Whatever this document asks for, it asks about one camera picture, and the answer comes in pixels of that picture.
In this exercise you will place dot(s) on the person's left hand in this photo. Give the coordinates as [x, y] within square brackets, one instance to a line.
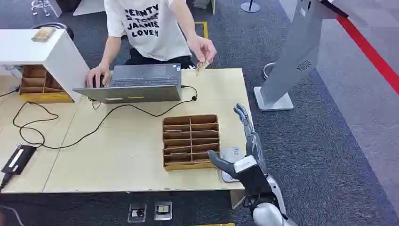
[202, 48]

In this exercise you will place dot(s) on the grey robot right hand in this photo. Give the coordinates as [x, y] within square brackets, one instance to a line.
[255, 149]

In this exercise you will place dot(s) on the person's right hand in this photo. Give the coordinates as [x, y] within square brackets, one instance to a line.
[99, 73]

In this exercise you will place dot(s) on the patterned yellow card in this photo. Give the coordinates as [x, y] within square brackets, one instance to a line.
[202, 66]

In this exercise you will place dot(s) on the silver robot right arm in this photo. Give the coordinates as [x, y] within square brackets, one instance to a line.
[268, 216]

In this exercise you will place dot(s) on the grey card reader device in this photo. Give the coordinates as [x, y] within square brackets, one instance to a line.
[232, 153]

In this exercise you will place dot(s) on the grey laptop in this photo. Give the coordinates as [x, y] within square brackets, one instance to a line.
[140, 93]

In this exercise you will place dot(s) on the black round chair seat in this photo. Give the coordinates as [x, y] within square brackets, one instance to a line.
[69, 32]

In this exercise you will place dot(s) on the person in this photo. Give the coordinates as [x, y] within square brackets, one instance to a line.
[149, 31]

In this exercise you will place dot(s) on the round stanchion base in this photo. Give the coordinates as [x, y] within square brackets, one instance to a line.
[250, 7]
[267, 71]

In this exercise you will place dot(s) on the wooden card box with slots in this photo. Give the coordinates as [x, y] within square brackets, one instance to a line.
[190, 142]
[34, 82]

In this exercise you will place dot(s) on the white shelf cabinet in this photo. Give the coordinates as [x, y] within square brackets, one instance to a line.
[25, 46]

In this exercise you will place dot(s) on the chrome chair base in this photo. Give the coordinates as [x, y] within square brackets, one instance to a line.
[40, 4]

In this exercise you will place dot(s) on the grey kiosk stand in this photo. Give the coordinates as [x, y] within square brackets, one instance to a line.
[296, 53]

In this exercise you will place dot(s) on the floor power socket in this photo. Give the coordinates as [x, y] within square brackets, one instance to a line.
[163, 210]
[137, 213]

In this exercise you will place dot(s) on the black power adapter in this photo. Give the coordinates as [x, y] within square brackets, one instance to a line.
[18, 159]

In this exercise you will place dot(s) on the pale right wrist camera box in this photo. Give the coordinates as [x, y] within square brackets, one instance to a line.
[244, 163]

